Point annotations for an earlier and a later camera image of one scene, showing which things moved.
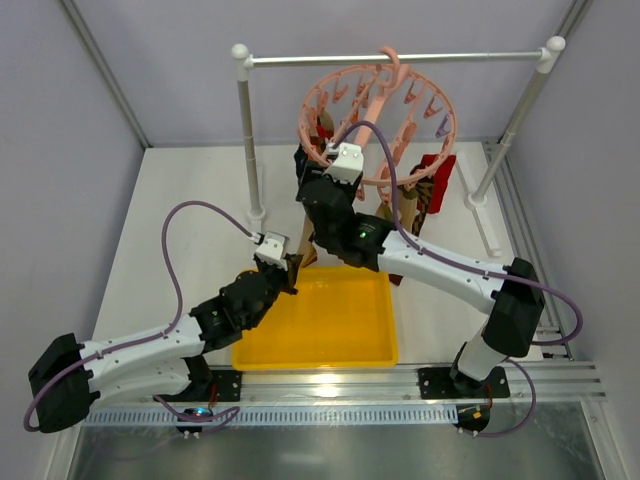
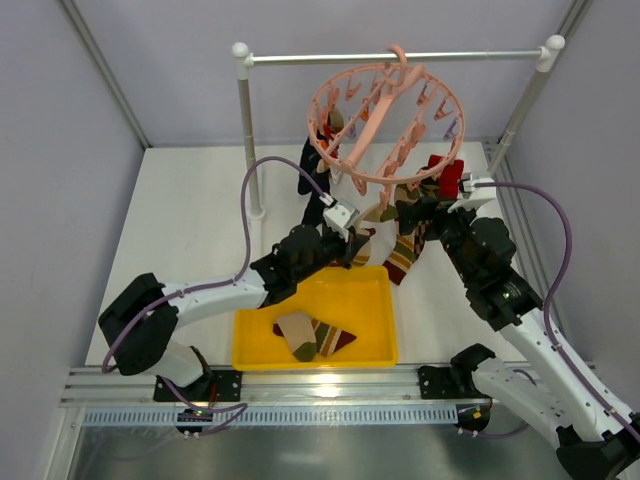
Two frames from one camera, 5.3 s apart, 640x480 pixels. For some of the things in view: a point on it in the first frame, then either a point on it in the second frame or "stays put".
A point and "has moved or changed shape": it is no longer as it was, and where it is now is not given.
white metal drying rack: x=245 y=59 stays put
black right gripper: x=307 y=167 -> x=430 y=214
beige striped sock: x=307 y=248 has moved or changed shape
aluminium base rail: x=556 y=381 stays put
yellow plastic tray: x=339 y=318 stays put
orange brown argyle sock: x=325 y=130 -> x=333 y=124
